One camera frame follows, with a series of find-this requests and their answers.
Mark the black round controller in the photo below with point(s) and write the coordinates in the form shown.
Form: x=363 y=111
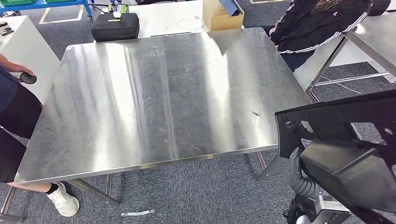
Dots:
x=28 y=79

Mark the blue tablet cover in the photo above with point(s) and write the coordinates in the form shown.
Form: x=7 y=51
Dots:
x=230 y=6

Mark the person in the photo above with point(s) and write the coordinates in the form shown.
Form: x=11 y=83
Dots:
x=309 y=28
x=15 y=123

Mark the yellow floor tape square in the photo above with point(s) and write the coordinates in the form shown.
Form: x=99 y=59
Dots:
x=269 y=1

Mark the thin black bar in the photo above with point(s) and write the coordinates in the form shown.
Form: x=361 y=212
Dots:
x=170 y=34

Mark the small black devices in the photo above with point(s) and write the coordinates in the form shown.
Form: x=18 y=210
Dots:
x=6 y=30

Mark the white paper strip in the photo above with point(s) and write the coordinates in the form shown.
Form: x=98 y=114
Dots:
x=137 y=213

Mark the black plastic panel part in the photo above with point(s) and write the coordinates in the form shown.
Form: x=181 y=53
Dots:
x=340 y=173

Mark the green plastic bin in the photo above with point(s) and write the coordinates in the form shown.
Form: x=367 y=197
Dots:
x=60 y=1
x=15 y=2

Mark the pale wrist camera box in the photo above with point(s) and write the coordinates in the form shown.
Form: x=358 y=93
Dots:
x=332 y=210

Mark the phone with green screen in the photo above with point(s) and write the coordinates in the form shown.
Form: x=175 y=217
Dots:
x=122 y=8

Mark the cardboard box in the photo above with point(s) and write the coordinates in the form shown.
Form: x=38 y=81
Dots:
x=222 y=23

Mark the stainless steel table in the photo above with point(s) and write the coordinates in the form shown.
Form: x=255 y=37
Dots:
x=154 y=99
x=377 y=37

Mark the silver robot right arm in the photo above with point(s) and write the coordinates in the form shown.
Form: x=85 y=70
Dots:
x=304 y=187

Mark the yellow marker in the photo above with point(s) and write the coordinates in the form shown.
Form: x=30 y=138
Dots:
x=114 y=20

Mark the white paper wad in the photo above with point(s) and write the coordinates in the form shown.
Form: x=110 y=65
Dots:
x=117 y=14

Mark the black zip case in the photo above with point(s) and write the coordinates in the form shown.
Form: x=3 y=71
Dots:
x=114 y=29

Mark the small metal hex key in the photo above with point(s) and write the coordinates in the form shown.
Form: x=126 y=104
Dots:
x=259 y=112

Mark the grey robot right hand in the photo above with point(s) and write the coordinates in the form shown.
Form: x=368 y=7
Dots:
x=295 y=164

